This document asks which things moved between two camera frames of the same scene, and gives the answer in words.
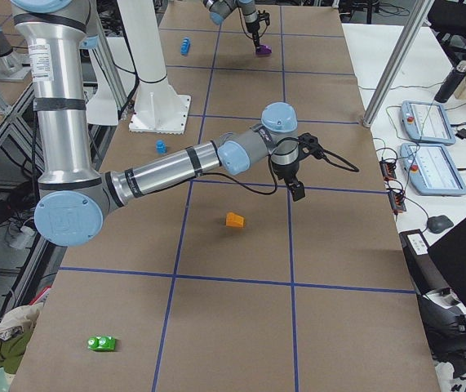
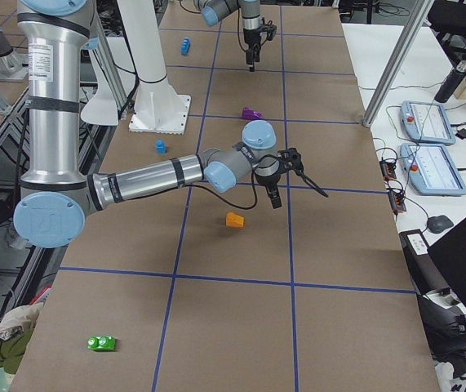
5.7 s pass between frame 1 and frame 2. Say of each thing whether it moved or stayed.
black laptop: stayed
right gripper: moved
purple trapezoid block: moved
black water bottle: stayed
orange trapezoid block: stayed
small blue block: stayed
